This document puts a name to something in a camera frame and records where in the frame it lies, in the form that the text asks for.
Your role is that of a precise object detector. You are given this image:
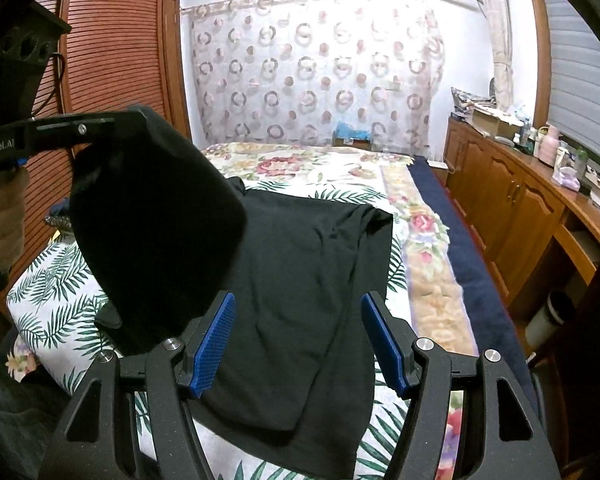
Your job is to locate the white waste bin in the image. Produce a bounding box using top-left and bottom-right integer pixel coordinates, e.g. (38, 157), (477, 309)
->
(524, 290), (577, 352)

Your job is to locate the wooden sideboard cabinet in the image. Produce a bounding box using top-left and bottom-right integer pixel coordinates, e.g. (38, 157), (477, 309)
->
(444, 115), (600, 322)

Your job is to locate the pink thermos jug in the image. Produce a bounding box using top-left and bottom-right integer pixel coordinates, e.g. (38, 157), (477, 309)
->
(537, 126), (564, 167)

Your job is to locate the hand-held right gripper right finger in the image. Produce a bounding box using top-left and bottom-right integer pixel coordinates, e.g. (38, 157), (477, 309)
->
(361, 290), (561, 480)

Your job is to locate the small brown cardboard box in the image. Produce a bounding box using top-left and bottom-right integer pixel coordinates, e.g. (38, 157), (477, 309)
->
(332, 131), (374, 151)

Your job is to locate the blue plastic bag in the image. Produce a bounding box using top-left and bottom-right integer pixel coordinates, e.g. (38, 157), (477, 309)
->
(336, 121), (374, 141)

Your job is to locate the tied beige curtain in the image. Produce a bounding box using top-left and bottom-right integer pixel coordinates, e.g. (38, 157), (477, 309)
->
(479, 0), (515, 112)

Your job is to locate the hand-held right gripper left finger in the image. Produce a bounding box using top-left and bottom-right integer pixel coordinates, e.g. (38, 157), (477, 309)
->
(39, 290), (237, 480)

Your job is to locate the wooden louvred wardrobe door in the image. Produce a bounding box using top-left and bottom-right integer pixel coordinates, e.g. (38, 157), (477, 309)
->
(27, 0), (193, 273)

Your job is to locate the floral leaf print bedspread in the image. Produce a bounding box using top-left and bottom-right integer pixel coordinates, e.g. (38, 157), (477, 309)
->
(5, 141), (483, 480)

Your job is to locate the black printed t-shirt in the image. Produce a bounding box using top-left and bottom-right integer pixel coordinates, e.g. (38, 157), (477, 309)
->
(70, 109), (396, 480)

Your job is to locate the ring-patterned sheer curtain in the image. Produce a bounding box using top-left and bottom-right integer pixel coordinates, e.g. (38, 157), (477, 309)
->
(180, 0), (447, 155)

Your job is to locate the patterned fabric bag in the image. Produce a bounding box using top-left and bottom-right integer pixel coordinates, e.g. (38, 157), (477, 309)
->
(451, 86), (496, 122)

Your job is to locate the black cable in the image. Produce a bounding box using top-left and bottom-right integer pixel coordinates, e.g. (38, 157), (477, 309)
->
(30, 51), (67, 117)

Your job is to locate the purple tissue pack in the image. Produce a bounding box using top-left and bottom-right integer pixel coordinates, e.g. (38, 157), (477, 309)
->
(554, 166), (582, 192)

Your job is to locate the person's left hand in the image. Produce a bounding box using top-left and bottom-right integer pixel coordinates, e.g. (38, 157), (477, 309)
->
(0, 165), (32, 267)

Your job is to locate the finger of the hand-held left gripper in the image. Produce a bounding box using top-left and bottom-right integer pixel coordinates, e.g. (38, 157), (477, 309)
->
(24, 105), (149, 152)

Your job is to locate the navy bed sheet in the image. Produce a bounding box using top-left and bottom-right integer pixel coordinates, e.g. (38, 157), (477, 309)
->
(409, 154), (540, 403)

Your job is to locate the open cardboard box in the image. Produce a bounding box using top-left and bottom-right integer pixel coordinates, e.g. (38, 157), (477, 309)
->
(471, 104), (525, 139)

